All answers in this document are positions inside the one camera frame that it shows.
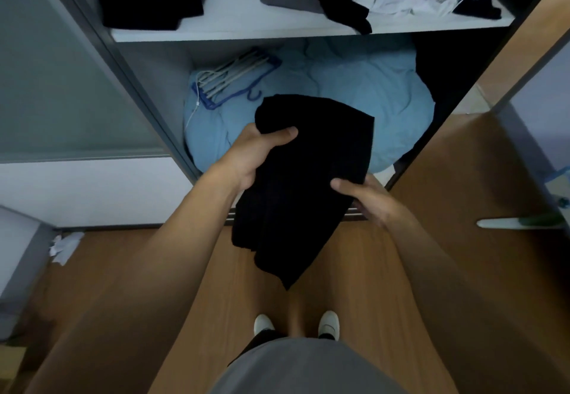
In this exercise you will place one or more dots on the wooden wardrobe door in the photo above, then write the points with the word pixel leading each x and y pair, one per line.
pixel 521 28

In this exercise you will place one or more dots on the person's left hand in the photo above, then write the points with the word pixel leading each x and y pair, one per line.
pixel 244 155

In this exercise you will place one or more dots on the person's right forearm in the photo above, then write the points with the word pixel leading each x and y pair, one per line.
pixel 467 300

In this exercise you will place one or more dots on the person's left forearm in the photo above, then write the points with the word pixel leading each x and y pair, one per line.
pixel 133 282

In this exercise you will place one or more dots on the person's right white shoe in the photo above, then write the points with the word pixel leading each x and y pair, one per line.
pixel 329 324

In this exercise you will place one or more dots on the blue multi-bar clothes hanger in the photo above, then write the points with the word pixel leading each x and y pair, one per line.
pixel 231 79

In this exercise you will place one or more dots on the person's left white shoe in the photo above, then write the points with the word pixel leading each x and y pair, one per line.
pixel 263 324

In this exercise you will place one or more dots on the person's right thumb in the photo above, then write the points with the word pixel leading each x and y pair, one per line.
pixel 347 186

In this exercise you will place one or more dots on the white and green stick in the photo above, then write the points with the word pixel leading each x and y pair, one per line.
pixel 519 222

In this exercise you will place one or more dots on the person's white shoe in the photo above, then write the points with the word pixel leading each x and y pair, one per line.
pixel 329 324
pixel 263 324

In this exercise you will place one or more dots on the grey wardrobe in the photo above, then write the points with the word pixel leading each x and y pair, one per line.
pixel 147 73

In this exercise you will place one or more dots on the crumpled white tissue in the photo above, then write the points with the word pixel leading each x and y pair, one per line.
pixel 65 246

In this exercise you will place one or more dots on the person's grey shirt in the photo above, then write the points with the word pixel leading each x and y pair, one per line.
pixel 303 369

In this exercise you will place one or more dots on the white furniture piece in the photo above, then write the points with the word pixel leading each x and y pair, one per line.
pixel 20 264

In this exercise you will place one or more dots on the person's left thumb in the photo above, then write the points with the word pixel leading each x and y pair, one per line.
pixel 278 136

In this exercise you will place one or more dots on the person's right hand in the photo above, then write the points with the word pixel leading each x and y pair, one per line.
pixel 372 202

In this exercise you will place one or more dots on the light blue duvet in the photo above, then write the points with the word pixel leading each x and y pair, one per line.
pixel 338 95

